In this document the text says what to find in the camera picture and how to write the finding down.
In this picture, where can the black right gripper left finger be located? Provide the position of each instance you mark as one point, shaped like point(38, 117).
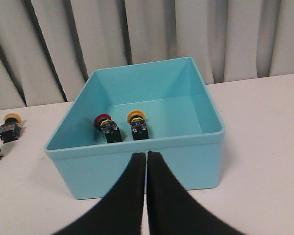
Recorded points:
point(120, 211)

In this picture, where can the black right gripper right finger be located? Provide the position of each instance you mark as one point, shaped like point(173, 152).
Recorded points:
point(172, 210)

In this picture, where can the red push button front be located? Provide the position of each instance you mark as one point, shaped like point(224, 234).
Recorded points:
point(105, 124)

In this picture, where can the yellow push button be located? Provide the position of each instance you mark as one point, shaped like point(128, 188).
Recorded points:
point(137, 122)
point(10, 130)

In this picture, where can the light blue plastic box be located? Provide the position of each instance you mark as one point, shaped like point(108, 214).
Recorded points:
point(183, 125)

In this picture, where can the yellow push button tilted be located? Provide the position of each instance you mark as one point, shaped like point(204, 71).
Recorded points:
point(10, 130)

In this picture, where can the grey pleated curtain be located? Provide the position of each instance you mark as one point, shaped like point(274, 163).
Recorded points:
point(49, 48)

